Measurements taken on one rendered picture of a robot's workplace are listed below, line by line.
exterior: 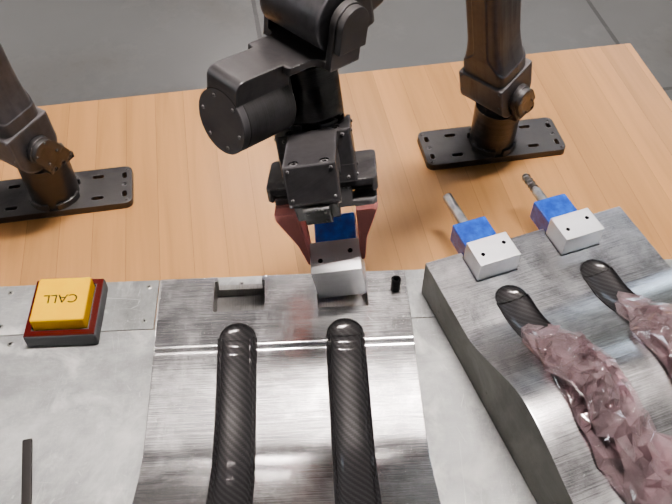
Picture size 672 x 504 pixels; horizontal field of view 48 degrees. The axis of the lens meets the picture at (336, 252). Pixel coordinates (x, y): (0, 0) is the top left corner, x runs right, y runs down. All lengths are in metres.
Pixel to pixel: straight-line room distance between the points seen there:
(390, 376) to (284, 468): 0.14
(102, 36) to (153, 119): 1.68
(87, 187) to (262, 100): 0.49
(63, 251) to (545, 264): 0.59
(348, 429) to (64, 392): 0.33
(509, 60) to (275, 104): 0.40
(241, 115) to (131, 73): 2.03
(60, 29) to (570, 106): 2.07
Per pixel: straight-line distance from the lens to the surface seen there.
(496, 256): 0.85
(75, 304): 0.90
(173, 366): 0.76
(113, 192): 1.04
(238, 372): 0.76
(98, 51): 2.75
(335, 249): 0.74
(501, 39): 0.92
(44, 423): 0.87
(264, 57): 0.63
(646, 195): 1.09
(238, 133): 0.61
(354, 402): 0.74
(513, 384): 0.75
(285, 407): 0.73
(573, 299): 0.87
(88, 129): 1.17
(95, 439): 0.84
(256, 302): 0.82
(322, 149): 0.62
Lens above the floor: 1.53
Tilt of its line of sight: 50 degrees down
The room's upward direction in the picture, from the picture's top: straight up
